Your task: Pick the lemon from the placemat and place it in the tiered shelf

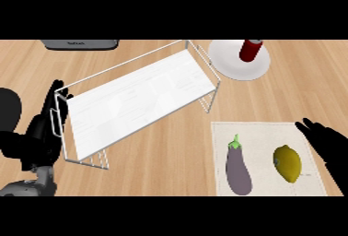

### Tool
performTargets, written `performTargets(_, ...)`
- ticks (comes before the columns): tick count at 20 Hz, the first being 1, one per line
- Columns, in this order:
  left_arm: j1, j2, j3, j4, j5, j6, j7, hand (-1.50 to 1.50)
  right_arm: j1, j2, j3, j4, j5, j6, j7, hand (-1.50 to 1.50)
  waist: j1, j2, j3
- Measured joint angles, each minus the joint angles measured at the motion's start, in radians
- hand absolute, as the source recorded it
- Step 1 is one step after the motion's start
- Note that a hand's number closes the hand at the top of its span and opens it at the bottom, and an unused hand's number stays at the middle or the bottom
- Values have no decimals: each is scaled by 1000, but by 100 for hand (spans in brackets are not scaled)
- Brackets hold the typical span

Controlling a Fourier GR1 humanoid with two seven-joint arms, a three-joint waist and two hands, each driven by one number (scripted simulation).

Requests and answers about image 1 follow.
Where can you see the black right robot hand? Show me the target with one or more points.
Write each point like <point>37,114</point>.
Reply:
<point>329,144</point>

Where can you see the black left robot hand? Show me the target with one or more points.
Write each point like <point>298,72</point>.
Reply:
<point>40,132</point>

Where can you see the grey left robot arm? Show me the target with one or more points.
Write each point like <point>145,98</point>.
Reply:
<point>31,182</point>

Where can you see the yellow lemon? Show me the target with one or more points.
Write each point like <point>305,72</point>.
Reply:
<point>286,164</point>

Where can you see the beige placemat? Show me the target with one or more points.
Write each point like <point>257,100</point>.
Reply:
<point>267,159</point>

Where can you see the purple eggplant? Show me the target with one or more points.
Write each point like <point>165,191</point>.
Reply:
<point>237,172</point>

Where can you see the dark grey appliance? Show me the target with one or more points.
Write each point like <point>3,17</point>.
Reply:
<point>81,44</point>

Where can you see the white round plate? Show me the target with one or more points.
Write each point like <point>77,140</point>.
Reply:
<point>239,61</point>

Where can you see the dark red bottle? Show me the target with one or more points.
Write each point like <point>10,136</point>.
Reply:
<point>249,50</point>

